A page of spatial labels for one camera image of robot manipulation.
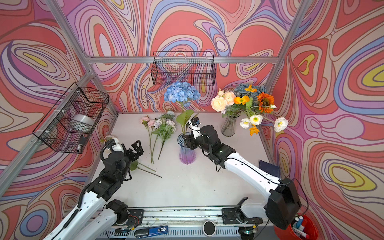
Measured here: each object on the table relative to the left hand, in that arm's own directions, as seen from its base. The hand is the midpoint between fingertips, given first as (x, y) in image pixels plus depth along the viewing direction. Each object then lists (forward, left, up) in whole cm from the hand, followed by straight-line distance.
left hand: (136, 143), depth 75 cm
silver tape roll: (+5, +24, +11) cm, 26 cm away
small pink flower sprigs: (+23, -9, -14) cm, 29 cm away
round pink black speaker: (-35, -36, -17) cm, 53 cm away
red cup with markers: (-35, -76, -13) cm, 85 cm away
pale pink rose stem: (+15, +28, -17) cm, 36 cm away
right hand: (+4, -27, +1) cm, 27 cm away
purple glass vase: (+1, -26, -16) cm, 30 cm away
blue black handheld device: (-36, -7, -17) cm, 41 cm away
